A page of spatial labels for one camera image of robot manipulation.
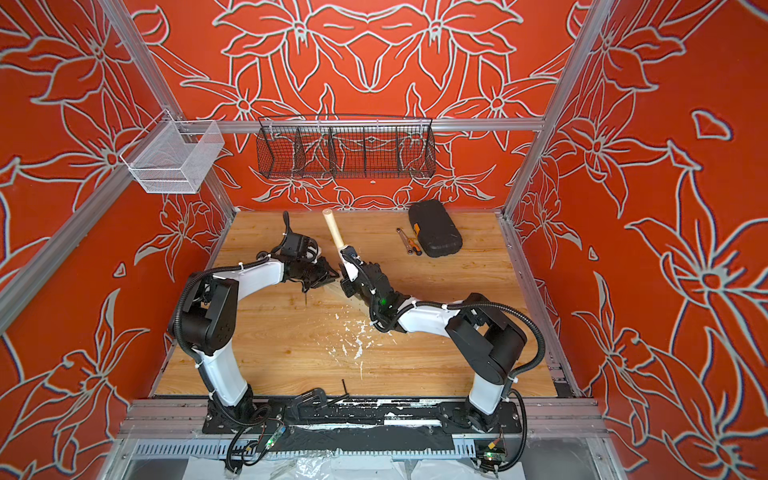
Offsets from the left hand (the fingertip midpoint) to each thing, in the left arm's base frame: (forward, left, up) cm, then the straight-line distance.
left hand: (338, 275), depth 96 cm
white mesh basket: (+23, +53, +28) cm, 65 cm away
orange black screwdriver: (+15, -26, -3) cm, 30 cm away
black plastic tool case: (+18, -34, +2) cm, 38 cm away
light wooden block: (-5, 0, -1) cm, 5 cm away
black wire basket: (+34, 0, +26) cm, 43 cm away
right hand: (-2, -3, +14) cm, 14 cm away
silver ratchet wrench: (+19, -22, -4) cm, 29 cm away
